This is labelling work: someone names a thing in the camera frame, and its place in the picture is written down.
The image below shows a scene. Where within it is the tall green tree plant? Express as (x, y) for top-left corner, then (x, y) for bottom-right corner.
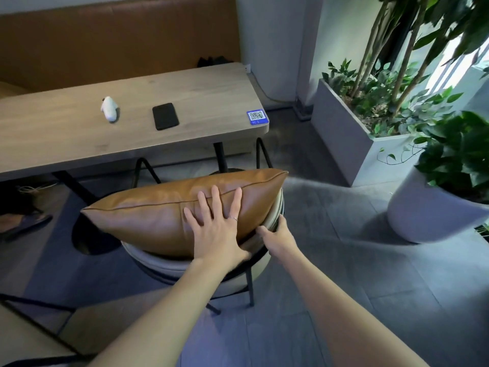
(320, 0), (489, 138)

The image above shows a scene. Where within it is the person's left forearm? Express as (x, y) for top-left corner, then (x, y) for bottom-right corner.
(90, 257), (241, 367)

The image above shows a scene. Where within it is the glass window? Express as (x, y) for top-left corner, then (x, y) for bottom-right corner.
(424, 30), (489, 111)

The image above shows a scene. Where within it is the green leafy plant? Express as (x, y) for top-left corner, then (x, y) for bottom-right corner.
(376, 110), (489, 205)

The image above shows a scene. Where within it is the rectangular wooden table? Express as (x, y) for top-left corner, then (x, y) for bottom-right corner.
(0, 63), (270, 256)

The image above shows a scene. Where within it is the white game controller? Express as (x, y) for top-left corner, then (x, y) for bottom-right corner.
(100, 96), (120, 123)

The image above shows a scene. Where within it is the black floor power box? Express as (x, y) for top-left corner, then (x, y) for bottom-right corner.
(294, 97), (315, 121)

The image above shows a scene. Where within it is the black smartphone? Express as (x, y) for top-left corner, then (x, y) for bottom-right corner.
(152, 102), (180, 131)

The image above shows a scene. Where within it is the person's left hand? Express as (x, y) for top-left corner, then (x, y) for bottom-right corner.
(183, 185), (253, 272)

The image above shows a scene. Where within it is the person's right hand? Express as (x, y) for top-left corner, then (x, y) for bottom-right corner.
(256, 215), (301, 263)

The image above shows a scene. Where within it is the person's right forearm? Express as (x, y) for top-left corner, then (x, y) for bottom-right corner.
(271, 246), (430, 367)

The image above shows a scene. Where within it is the grey chair black frame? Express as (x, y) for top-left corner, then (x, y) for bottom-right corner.
(121, 137), (286, 316)
(0, 288), (173, 367)

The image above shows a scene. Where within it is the brown leather cushion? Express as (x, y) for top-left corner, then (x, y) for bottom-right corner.
(80, 168), (289, 258)

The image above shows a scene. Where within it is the black bag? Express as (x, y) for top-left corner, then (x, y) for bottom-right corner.
(197, 56), (234, 68)

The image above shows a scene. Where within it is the brown leather bench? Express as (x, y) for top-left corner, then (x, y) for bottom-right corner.
(0, 0), (242, 100)

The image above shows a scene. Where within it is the blue square sticker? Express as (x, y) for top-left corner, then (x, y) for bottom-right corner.
(246, 109), (269, 126)

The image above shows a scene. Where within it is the grey rectangular planter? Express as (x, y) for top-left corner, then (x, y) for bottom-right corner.
(311, 78), (421, 188)

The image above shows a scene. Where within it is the grey power cable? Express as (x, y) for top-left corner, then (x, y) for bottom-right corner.
(249, 71), (298, 106)

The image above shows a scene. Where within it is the white round plant pot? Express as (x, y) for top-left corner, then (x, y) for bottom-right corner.
(387, 164), (489, 244)

